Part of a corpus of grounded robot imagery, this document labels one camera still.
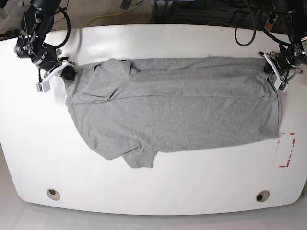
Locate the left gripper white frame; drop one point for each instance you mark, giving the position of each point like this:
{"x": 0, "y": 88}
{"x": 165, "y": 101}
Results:
{"x": 280, "y": 66}

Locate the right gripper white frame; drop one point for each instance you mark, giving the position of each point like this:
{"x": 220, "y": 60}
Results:
{"x": 57, "y": 69}

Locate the grey T-shirt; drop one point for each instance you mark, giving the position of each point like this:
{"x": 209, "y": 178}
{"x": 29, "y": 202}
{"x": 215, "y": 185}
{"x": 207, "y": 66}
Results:
{"x": 135, "y": 109}

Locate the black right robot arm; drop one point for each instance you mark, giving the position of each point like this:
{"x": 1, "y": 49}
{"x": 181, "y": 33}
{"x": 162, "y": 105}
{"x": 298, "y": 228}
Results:
{"x": 36, "y": 23}

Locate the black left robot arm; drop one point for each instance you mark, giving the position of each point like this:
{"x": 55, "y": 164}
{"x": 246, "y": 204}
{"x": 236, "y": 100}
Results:
{"x": 284, "y": 22}

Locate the red tape rectangle marking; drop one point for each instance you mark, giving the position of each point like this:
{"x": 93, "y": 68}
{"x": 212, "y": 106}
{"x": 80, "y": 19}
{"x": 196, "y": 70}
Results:
{"x": 284, "y": 150}

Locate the black power strip red switch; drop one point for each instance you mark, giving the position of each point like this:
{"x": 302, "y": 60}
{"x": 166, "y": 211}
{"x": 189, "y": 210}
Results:
{"x": 271, "y": 19}

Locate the left table cable grommet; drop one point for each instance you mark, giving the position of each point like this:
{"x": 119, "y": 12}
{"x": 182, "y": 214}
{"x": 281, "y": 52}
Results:
{"x": 53, "y": 194}

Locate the table cable grommet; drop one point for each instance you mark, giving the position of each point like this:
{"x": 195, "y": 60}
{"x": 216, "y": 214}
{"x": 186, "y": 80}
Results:
{"x": 262, "y": 196}
{"x": 53, "y": 194}

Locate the right table cable grommet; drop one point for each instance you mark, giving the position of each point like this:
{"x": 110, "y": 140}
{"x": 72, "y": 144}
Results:
{"x": 262, "y": 196}

